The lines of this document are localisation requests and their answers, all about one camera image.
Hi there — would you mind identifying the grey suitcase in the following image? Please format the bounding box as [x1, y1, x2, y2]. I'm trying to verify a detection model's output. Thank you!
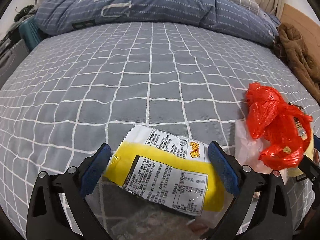
[0, 40, 32, 88]

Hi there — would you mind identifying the white plastic packet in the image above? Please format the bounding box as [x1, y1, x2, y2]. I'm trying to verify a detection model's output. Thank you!
[235, 119, 273, 173]

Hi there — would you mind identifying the red plastic bag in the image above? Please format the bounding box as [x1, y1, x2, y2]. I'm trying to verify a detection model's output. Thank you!
[244, 82, 314, 170]

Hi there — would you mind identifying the brown padded jacket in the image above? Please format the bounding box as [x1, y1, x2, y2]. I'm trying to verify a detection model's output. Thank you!
[272, 22, 320, 95]

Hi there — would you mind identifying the grey checked bed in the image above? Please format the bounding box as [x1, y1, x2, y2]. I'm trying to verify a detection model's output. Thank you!
[0, 21, 320, 240]

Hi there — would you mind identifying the blue striped quilt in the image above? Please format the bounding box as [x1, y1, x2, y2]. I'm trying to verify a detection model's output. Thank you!
[34, 0, 279, 48]

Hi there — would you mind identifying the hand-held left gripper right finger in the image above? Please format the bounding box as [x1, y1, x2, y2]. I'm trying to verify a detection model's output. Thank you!
[208, 141, 293, 240]

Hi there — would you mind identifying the yellow snack wrapper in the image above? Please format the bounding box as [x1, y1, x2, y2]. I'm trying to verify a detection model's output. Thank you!
[103, 125, 225, 217]

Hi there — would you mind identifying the black cable bundle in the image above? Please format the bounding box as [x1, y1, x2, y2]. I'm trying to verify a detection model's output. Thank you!
[14, 4, 37, 22]

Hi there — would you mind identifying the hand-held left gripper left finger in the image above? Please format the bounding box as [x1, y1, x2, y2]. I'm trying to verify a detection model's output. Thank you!
[26, 143, 112, 240]

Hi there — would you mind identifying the teal suitcase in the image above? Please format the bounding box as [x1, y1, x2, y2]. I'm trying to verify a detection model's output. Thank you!
[19, 20, 47, 52]

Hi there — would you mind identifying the clear bubble wrap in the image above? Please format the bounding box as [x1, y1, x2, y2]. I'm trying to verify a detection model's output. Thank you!
[100, 177, 225, 240]

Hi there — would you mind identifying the wooden headboard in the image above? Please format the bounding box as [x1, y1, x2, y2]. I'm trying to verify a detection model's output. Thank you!
[280, 2, 318, 45]

